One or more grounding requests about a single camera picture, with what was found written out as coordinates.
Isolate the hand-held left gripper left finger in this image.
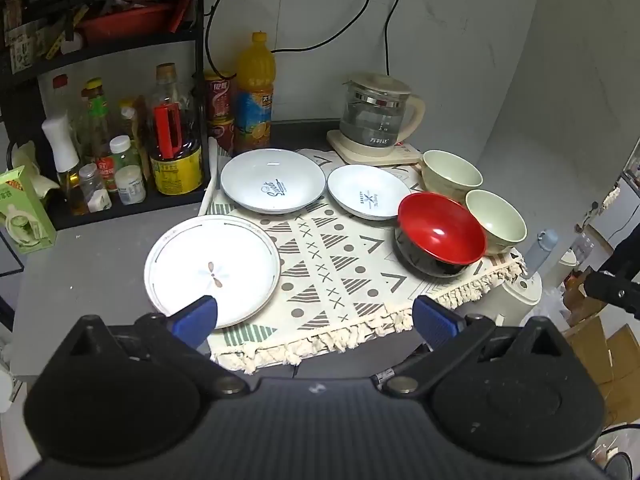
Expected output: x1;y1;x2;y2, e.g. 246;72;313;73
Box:
67;295;249;397

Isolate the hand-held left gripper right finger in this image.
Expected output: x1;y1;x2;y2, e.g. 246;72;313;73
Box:
382;295;576;395

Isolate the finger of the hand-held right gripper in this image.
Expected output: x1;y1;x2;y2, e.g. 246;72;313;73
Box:
582;269;640;318

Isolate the large white plate dragonfly print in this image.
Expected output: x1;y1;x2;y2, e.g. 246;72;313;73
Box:
144;215;282;330

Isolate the red and black bowl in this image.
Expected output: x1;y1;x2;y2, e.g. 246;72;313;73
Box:
395;191;487;278

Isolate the cream bowl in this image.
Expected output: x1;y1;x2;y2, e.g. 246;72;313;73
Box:
419;149;484;202
465;189;527;256

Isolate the small white plate crossed print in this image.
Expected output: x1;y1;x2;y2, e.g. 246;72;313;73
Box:
327;164;413;222

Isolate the white plate script print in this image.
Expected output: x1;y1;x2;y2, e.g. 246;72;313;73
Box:
220;148;327;215

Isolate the cardboard box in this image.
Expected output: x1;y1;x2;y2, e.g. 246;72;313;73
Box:
562;270;640;426

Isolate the blue grey thermos bottle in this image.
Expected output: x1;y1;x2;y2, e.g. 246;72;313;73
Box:
525;229;559;281

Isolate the patterned fringed table mat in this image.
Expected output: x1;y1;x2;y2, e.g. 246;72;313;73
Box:
197;147;528;375

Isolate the small white jar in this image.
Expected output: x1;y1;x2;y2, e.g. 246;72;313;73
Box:
115;165;147;206

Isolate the small clear spice jar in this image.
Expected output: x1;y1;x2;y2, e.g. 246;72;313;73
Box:
79;163;112;212

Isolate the cream kettle base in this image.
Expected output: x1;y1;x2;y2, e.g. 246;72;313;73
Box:
327;129;423;166

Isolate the red drink can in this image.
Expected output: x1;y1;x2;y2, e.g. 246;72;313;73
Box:
207;117;236;156
204;71;237;122

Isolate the white cap seasoning bottle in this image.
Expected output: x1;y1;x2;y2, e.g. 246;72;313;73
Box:
109;136;141;171

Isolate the green carton box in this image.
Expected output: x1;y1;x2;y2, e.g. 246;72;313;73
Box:
0;166;57;255

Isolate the glass electric kettle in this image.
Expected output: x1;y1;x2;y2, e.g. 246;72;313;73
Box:
340;72;427;150

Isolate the white cap oil sprayer bottle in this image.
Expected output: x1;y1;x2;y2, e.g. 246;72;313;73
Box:
41;112;88;216

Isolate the orange juice bottle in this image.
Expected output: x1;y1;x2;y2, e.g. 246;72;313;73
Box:
234;32;277;155

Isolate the green label bottle yellow cap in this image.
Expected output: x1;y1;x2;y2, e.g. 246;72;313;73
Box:
82;78;113;161

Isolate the clear bottle red cap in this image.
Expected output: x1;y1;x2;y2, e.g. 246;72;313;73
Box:
50;74;83;126

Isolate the black metal shelf rack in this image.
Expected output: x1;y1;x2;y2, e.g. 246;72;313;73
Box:
0;0;221;231

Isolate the red plastic basket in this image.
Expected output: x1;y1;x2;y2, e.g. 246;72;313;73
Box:
75;2;176;44

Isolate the soy sauce bottle red handle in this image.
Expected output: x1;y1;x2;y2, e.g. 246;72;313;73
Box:
147;63;204;196

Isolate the black cable on rack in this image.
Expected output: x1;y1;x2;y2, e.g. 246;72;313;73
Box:
204;0;236;78

